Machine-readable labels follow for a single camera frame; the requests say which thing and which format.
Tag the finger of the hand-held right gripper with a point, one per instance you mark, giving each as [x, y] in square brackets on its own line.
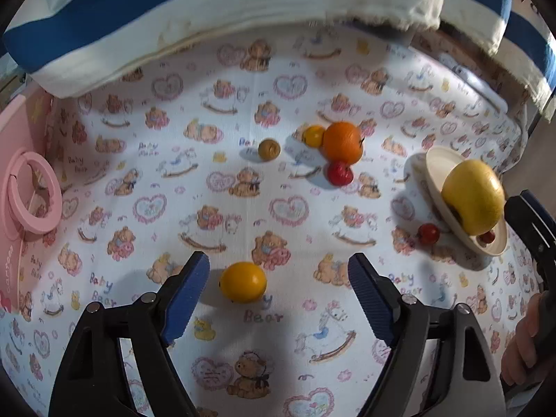
[543, 217]
[527, 230]

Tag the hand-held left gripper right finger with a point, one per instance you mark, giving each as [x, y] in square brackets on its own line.
[369, 299]

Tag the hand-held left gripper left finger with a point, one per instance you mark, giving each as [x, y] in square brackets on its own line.
[186, 299]

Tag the red cherry tomato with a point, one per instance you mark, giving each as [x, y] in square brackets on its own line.
[429, 233]
[339, 173]
[487, 237]

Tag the yellow cherry tomato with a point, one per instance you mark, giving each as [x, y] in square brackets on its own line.
[312, 136]
[243, 282]

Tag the large yellow apple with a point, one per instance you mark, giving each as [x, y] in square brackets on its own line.
[473, 195]

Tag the cream plate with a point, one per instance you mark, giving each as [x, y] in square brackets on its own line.
[434, 173]

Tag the orange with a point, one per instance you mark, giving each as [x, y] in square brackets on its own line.
[343, 141]

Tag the brown longan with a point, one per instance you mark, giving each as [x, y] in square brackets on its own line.
[269, 149]

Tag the person's right hand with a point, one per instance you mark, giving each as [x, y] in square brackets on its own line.
[521, 347]

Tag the bear-printed tablecloth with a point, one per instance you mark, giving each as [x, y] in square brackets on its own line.
[243, 95]

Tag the pink toy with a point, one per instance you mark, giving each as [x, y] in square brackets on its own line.
[13, 139]

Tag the striped cloth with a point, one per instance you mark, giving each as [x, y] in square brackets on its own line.
[173, 17]

